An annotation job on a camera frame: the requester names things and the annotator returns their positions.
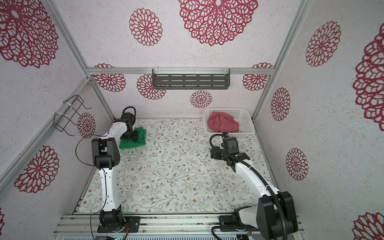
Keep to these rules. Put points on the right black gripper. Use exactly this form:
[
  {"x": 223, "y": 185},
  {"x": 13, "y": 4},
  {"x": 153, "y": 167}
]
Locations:
[{"x": 215, "y": 151}]

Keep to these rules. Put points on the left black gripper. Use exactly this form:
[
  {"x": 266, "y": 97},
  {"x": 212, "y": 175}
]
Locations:
[{"x": 134, "y": 136}]

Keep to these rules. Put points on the green tank top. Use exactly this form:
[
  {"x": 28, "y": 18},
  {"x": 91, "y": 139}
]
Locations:
[{"x": 139, "y": 142}]

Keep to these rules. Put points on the pink tank top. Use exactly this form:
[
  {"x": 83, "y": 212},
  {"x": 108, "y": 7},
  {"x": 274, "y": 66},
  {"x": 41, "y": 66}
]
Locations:
[{"x": 222, "y": 122}]

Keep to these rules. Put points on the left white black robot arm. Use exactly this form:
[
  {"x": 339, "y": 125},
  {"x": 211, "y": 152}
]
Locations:
[{"x": 106, "y": 158}]

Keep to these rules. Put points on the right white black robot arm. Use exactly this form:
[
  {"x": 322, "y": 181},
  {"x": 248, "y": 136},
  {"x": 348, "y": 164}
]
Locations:
[{"x": 275, "y": 215}]

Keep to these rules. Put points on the white plastic basket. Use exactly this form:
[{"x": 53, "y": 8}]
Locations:
[{"x": 241, "y": 115}]

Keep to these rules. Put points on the floral table mat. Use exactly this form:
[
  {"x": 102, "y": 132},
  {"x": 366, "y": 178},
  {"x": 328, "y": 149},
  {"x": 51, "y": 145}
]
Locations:
[{"x": 174, "y": 173}]

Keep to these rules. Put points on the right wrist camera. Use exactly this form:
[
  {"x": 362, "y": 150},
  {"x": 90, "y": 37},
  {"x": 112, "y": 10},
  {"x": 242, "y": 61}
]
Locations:
[{"x": 230, "y": 145}]

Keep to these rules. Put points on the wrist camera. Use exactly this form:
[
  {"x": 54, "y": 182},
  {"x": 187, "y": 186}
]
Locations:
[
  {"x": 230, "y": 145},
  {"x": 128, "y": 118}
]

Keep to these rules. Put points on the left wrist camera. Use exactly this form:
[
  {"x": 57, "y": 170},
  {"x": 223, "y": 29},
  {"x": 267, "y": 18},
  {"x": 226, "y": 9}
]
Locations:
[{"x": 128, "y": 118}]

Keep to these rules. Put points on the black wire wall rack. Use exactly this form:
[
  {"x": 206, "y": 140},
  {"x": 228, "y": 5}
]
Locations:
[{"x": 65, "y": 117}]

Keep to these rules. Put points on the grey slotted wall shelf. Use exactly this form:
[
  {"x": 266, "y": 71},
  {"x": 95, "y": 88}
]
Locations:
[{"x": 194, "y": 79}]

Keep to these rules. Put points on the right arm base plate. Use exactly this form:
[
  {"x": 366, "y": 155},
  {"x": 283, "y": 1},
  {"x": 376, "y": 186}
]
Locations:
[{"x": 232, "y": 223}]

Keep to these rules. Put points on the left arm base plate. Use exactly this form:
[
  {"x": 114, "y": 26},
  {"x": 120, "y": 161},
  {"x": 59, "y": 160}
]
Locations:
[{"x": 130, "y": 225}]

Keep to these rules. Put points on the aluminium mounting rail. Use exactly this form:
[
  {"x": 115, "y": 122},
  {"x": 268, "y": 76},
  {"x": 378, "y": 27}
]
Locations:
[{"x": 161, "y": 224}]

